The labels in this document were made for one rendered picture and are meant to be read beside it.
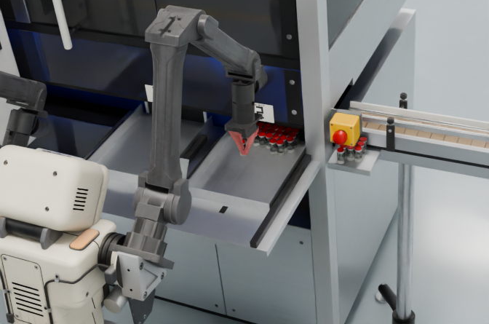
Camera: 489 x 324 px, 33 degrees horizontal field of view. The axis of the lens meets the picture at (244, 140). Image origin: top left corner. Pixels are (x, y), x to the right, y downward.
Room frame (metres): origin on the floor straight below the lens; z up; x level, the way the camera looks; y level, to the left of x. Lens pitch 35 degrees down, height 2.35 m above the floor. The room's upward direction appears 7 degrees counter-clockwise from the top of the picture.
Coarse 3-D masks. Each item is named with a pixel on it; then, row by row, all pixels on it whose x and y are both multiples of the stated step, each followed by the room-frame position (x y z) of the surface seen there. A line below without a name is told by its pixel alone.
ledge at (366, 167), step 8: (336, 152) 1.97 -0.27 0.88; (368, 152) 1.95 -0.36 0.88; (376, 152) 1.95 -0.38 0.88; (336, 160) 1.93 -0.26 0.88; (368, 160) 1.92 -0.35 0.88; (376, 160) 1.92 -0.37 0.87; (336, 168) 1.91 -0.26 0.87; (344, 168) 1.90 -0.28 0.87; (352, 168) 1.89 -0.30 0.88; (360, 168) 1.88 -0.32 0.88; (368, 168) 1.88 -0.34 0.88
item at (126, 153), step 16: (144, 112) 2.31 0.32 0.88; (128, 128) 2.23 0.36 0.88; (144, 128) 2.22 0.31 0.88; (192, 128) 2.18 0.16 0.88; (208, 128) 2.16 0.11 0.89; (112, 144) 2.14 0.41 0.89; (128, 144) 2.14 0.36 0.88; (144, 144) 2.13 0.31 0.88; (192, 144) 2.07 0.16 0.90; (96, 160) 2.06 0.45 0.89; (112, 160) 2.06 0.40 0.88; (128, 160) 2.05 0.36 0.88; (144, 160) 2.04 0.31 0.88; (112, 176) 1.97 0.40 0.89; (128, 176) 1.94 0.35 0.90
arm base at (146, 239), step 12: (132, 228) 1.32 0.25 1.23; (144, 228) 1.31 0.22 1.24; (156, 228) 1.31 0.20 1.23; (132, 240) 1.29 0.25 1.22; (144, 240) 1.28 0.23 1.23; (156, 240) 1.29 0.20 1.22; (132, 252) 1.27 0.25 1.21; (144, 252) 1.26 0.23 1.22; (156, 252) 1.27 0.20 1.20; (156, 264) 1.27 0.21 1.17; (168, 264) 1.27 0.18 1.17
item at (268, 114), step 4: (256, 104) 2.02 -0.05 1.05; (260, 104) 2.02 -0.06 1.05; (264, 104) 2.01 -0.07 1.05; (256, 108) 2.02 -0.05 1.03; (260, 108) 2.02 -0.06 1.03; (264, 108) 2.01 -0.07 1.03; (268, 108) 2.01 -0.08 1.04; (272, 108) 2.00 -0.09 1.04; (256, 112) 2.03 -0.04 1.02; (264, 112) 2.01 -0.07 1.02; (268, 112) 2.01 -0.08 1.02; (272, 112) 2.00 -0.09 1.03; (264, 116) 2.01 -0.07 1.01; (268, 116) 2.01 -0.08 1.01; (272, 116) 2.00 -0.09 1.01; (260, 120) 2.02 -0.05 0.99; (264, 120) 2.01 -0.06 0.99; (268, 120) 2.01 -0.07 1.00; (272, 120) 2.00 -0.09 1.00
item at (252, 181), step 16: (224, 144) 2.07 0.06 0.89; (304, 144) 2.03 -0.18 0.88; (208, 160) 1.98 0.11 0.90; (224, 160) 1.99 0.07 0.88; (240, 160) 1.98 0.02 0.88; (256, 160) 1.98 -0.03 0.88; (272, 160) 1.97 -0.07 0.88; (288, 160) 1.96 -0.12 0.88; (192, 176) 1.89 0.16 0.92; (208, 176) 1.93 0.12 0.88; (224, 176) 1.92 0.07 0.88; (240, 176) 1.91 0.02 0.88; (256, 176) 1.90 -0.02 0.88; (272, 176) 1.89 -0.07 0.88; (288, 176) 1.85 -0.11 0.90; (192, 192) 1.84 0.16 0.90; (208, 192) 1.82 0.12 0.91; (224, 192) 1.84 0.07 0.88; (240, 192) 1.83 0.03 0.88; (256, 192) 1.83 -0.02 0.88; (272, 192) 1.82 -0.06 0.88; (256, 208) 1.75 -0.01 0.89
